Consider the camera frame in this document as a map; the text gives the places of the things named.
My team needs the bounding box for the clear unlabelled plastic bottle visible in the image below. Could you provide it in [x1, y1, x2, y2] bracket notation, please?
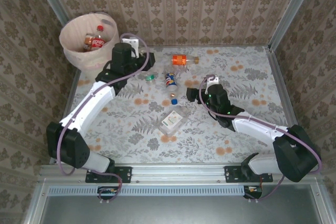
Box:
[162, 63, 190, 77]

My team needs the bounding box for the blue yellow label bottle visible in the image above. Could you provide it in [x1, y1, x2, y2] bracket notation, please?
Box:
[164, 71, 180, 99]

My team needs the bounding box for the orange label clear bottle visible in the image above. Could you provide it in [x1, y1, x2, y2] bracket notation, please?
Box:
[172, 54, 200, 67]

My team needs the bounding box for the red label cola bottle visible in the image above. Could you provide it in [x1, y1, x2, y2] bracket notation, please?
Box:
[90, 24, 107, 51]

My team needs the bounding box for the square bottle white green label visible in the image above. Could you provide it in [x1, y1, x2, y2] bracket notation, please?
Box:
[158, 107, 189, 137]

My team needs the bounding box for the brown label drink bottle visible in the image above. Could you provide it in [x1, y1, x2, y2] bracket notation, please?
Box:
[83, 33, 95, 52]

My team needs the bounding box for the beige round waste bin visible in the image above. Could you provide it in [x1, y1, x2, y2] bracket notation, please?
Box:
[59, 12, 119, 81]

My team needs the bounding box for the pink plastic bin liner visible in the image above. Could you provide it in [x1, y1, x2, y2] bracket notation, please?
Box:
[59, 12, 119, 67]

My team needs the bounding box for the grey sheet metal panel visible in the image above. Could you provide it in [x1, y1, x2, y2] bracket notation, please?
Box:
[25, 182, 331, 224]

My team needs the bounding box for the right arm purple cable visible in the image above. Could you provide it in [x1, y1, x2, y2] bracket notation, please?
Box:
[198, 76, 323, 202]

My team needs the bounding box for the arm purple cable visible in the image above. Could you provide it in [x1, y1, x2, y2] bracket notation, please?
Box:
[198, 76, 323, 202]
[56, 33, 151, 204]

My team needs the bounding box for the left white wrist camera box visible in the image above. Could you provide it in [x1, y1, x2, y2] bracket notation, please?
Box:
[121, 37, 140, 58]

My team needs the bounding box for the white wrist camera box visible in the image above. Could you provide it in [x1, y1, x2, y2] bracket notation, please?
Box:
[205, 74, 219, 88]
[121, 37, 140, 58]

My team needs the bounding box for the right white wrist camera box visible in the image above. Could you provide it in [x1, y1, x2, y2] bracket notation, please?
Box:
[205, 74, 219, 88]

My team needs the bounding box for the aluminium table side rail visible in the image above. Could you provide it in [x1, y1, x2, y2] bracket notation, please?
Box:
[264, 46, 312, 164]

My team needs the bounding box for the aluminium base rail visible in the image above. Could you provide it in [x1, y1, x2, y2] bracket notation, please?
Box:
[38, 163, 321, 184]

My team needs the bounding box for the grey slotted cable duct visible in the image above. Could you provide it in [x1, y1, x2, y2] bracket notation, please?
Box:
[47, 184, 246, 197]

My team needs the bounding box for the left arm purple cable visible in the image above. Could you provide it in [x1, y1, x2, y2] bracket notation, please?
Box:
[56, 33, 151, 204]

